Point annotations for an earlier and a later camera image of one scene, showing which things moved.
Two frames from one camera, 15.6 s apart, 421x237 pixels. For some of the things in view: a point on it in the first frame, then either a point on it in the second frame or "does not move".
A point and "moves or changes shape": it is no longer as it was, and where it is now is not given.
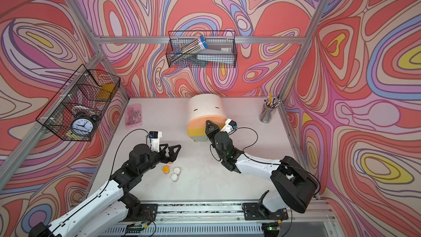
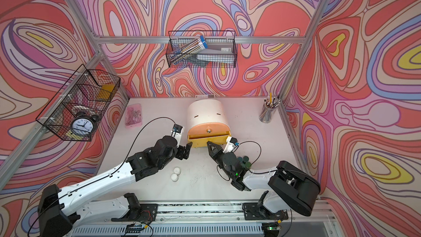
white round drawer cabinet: x=202 y=107 moves or changes shape
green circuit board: x=135 y=227 does not move
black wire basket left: x=75 y=111 does not move
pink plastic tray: x=134 y=117 does not move
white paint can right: x=177 y=170 does not move
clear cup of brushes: x=268 y=109 does not move
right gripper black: x=210 y=131 -> x=216 y=152
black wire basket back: x=204 y=49 does not move
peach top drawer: x=200 y=121 moves or changes shape
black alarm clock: x=83 y=124 does not move
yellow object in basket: x=106 y=90 does not move
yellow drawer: x=196 y=131 -> x=200 y=140
